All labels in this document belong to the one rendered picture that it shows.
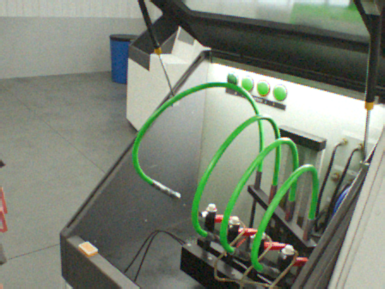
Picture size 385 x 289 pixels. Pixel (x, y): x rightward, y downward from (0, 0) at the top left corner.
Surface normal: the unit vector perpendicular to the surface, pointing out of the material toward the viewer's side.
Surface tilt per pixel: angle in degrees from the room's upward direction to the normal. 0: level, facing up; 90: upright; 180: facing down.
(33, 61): 90
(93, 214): 90
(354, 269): 76
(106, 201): 90
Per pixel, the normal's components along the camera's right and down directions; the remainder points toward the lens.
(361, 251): -0.67, -0.03
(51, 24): 0.60, 0.33
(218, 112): -0.71, 0.20
